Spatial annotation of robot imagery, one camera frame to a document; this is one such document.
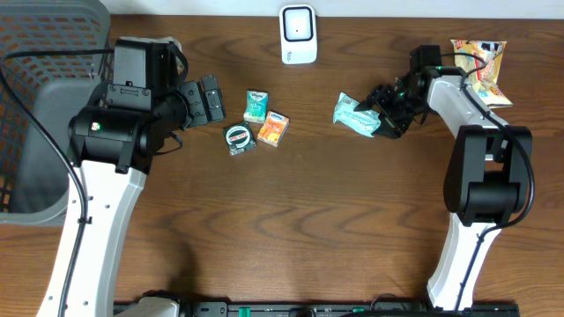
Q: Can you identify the teal packet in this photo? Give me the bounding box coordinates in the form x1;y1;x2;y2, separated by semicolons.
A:
333;92;381;137

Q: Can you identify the orange tissue pack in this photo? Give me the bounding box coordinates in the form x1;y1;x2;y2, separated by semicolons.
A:
257;111;290;147

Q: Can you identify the dark grey plastic basket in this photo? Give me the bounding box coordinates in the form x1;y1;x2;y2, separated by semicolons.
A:
0;0;114;227

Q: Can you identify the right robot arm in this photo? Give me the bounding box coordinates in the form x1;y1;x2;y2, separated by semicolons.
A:
355;45;535;313

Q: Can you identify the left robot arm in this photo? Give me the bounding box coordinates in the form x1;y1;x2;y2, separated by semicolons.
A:
39;37;226;316

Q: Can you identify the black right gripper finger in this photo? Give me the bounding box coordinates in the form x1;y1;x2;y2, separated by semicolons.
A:
374;113;408;139
354;85;395;112

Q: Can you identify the black round-logo packet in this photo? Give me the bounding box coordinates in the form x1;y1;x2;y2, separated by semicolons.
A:
223;122;256;156

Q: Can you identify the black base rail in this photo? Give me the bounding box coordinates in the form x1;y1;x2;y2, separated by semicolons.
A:
113;300;521;317

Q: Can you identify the green tissue pack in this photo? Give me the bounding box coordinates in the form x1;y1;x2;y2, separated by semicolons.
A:
243;91;269;123

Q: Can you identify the yellow snack bag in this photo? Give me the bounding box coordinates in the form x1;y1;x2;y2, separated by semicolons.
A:
451;39;513;108

